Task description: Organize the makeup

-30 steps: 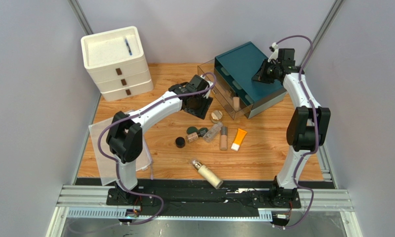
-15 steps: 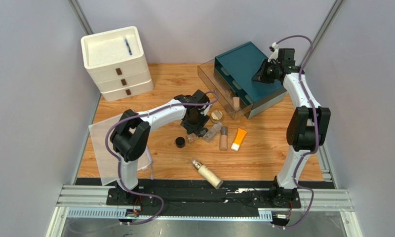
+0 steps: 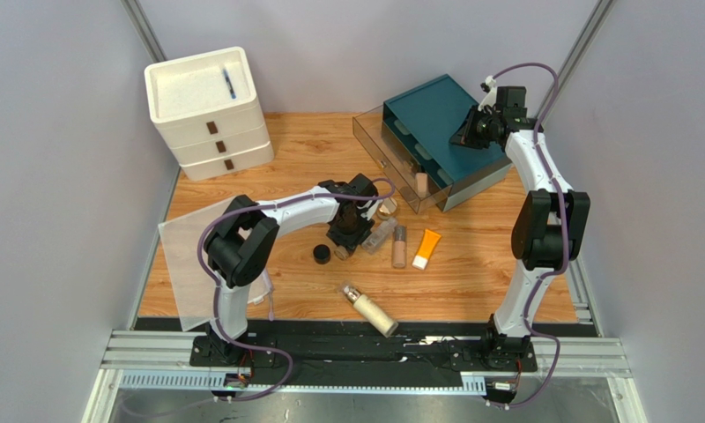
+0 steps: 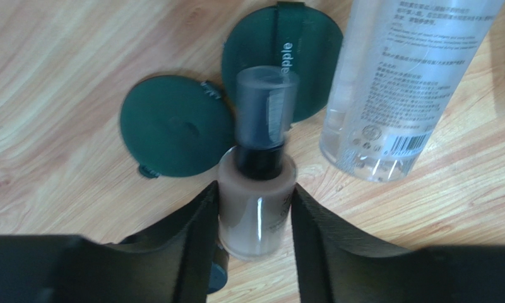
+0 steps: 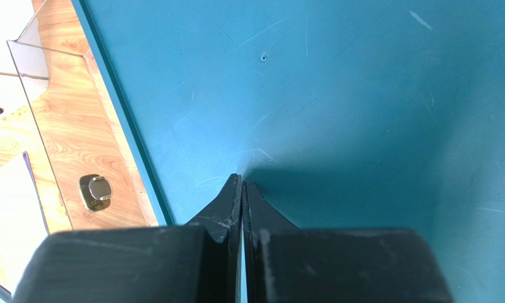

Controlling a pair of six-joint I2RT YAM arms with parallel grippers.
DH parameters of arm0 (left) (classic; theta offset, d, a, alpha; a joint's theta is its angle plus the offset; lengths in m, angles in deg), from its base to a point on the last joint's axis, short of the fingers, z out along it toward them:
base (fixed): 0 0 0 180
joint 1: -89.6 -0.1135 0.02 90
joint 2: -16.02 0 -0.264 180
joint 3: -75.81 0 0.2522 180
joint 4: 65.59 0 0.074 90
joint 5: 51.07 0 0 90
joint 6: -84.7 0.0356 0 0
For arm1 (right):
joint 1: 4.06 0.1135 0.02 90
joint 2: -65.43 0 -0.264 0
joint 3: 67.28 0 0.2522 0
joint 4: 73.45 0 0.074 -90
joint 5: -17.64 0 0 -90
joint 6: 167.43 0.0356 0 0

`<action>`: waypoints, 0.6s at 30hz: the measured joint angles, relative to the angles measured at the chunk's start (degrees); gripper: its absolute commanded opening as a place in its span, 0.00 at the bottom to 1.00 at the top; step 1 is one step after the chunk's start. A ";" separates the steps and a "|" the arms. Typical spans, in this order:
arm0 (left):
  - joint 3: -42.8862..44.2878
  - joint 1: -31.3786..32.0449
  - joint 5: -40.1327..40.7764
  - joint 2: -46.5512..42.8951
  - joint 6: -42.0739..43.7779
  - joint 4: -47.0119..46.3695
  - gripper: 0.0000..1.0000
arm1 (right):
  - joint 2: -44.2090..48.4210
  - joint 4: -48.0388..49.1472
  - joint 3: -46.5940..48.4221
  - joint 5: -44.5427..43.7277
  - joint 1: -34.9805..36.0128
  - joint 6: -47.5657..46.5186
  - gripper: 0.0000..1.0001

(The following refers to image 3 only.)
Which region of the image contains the gold lid cream jar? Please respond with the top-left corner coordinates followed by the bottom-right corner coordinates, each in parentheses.
top-left (376, 197), bottom-right (398, 220)

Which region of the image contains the white mesh pouch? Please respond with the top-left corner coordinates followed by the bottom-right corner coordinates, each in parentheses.
top-left (159, 196), bottom-right (272, 338)

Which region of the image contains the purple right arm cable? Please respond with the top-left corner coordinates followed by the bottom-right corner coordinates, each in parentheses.
top-left (481, 62), bottom-right (572, 410)

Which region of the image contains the clear plastic bottle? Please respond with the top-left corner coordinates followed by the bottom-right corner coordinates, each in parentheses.
top-left (361, 218), bottom-right (398, 255)

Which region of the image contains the clear acrylic drawer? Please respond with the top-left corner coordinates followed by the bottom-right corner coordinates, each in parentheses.
top-left (352, 106), bottom-right (453, 214)

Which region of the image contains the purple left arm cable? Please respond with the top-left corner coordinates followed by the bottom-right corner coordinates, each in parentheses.
top-left (120, 177), bottom-right (397, 419)

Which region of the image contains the orange cosmetic tube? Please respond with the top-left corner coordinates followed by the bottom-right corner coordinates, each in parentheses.
top-left (412, 229), bottom-right (442, 271)

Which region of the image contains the cream pump lotion bottle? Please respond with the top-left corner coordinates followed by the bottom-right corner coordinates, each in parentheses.
top-left (340, 283), bottom-right (398, 338)

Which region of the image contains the blue pen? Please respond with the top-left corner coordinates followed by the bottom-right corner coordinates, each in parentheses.
top-left (222, 68), bottom-right (237, 100)

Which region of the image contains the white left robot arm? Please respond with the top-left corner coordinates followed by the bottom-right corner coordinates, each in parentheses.
top-left (197, 174), bottom-right (395, 348)

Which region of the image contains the small black jar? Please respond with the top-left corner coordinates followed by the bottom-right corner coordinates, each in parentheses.
top-left (312, 244), bottom-right (331, 264)

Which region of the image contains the white three drawer cabinet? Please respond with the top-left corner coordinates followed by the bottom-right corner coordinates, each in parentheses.
top-left (144, 47), bottom-right (275, 182)

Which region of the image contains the teal drawer organizer box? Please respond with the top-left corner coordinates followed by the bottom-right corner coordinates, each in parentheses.
top-left (382, 74), bottom-right (511, 212)

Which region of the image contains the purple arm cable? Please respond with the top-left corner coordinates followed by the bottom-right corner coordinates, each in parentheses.
top-left (481, 62), bottom-right (572, 410)
top-left (120, 177), bottom-right (397, 419)

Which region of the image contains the grey cap foundation bottle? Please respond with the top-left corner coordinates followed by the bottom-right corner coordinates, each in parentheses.
top-left (391, 225), bottom-right (407, 269)

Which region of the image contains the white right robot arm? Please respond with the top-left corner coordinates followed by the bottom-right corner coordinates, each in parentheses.
top-left (353, 84), bottom-right (590, 367)

